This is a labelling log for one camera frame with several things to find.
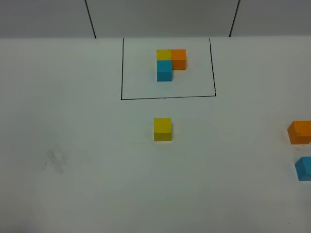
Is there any blue template cube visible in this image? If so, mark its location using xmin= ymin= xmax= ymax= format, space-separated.
xmin=156 ymin=60 xmax=173 ymax=82

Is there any yellow wooden cube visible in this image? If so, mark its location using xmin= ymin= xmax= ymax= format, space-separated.
xmin=154 ymin=118 xmax=172 ymax=141

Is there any orange wooden cube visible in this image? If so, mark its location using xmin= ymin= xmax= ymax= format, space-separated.
xmin=287 ymin=120 xmax=311 ymax=145

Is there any orange template cube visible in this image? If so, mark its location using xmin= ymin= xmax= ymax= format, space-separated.
xmin=171 ymin=49 xmax=187 ymax=70

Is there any yellow template cube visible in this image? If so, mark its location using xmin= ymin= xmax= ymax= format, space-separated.
xmin=156 ymin=50 xmax=172 ymax=61

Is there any blue wooden cube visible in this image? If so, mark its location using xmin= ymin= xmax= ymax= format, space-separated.
xmin=295 ymin=156 xmax=311 ymax=181

